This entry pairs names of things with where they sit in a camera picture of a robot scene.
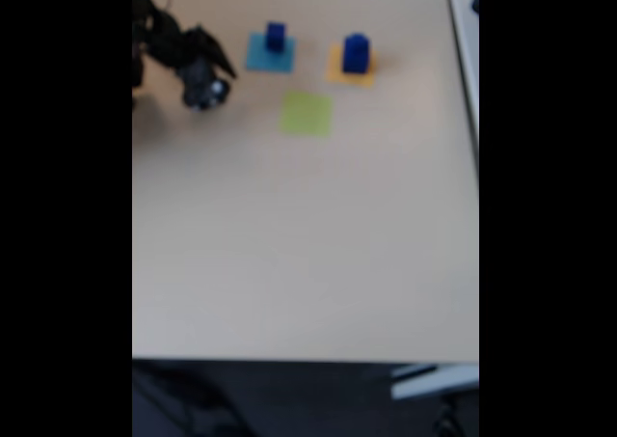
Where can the blue square sheet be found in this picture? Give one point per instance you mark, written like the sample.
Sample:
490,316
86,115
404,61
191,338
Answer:
262,61

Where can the green square sheet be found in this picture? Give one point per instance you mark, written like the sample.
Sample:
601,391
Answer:
306,115

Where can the orange square sheet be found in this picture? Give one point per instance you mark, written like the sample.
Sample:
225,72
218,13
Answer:
335,73

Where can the small blue cube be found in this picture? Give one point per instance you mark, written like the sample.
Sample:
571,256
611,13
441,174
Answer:
275,36

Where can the large blue cube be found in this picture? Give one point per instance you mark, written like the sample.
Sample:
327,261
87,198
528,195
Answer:
356,53

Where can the white neighbouring table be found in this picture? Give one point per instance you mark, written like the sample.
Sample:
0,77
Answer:
465,32

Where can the dark blue object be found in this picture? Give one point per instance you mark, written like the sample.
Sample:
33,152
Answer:
476,0

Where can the white grey bar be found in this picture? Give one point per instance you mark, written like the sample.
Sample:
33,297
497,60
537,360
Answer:
434,381

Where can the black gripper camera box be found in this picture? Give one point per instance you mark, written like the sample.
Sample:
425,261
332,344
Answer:
205,90

